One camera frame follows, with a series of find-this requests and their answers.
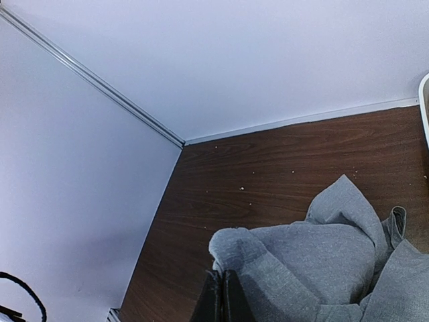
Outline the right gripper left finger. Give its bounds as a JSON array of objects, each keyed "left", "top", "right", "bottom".
[{"left": 190, "top": 270, "right": 223, "bottom": 322}]

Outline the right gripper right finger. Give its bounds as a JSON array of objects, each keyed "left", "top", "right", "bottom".
[{"left": 223, "top": 270, "right": 255, "bottom": 322}]

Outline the grey long sleeve shirt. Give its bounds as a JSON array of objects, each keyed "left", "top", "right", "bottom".
[{"left": 208, "top": 176, "right": 428, "bottom": 321}]

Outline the white plastic basket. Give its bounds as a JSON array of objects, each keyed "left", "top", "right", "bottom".
[{"left": 418, "top": 74, "right": 429, "bottom": 146}]

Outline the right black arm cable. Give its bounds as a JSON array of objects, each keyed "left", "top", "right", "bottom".
[{"left": 0, "top": 272, "right": 47, "bottom": 322}]

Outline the left aluminium frame post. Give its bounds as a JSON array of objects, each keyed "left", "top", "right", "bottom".
[{"left": 1, "top": 4, "right": 185, "bottom": 149}]

